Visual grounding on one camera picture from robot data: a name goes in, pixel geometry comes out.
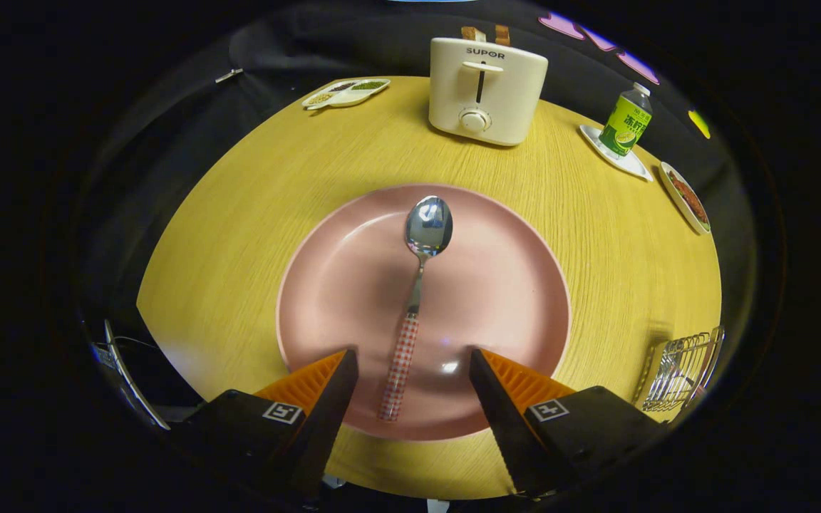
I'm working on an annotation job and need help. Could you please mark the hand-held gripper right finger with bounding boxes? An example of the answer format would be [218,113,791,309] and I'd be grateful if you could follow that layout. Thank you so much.
[469,347,668,499]

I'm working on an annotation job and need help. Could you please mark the white divided condiment dish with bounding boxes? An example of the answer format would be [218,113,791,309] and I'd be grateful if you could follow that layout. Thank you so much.
[301,78,391,110]

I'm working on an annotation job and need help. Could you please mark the metal wire basket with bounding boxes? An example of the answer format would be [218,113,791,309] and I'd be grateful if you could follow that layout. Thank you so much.
[635,326,726,414]

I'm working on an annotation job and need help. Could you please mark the white square coaster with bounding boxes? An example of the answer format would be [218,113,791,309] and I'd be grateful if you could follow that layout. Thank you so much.
[579,125,654,182]

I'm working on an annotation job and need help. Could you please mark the pink plate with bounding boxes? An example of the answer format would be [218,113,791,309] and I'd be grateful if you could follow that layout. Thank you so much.
[276,184,572,441]

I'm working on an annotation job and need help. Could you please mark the spoon with checkered handle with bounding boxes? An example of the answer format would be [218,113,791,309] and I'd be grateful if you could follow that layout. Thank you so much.
[378,195,454,423]

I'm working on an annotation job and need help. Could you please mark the brown meat piece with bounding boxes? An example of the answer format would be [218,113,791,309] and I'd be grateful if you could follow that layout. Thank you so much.
[669,171,708,223]

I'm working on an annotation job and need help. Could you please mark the white toaster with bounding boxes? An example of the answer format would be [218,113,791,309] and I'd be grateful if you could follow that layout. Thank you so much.
[428,37,549,147]

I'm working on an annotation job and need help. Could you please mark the white plate of food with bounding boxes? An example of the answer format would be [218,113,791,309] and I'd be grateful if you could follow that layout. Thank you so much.
[659,162,712,235]

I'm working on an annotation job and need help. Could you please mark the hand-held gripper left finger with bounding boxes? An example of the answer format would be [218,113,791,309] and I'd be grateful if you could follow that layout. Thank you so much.
[168,348,359,499]

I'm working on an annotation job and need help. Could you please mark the green label drink bottle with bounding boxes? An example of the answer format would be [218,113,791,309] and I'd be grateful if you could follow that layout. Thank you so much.
[599,82,654,157]

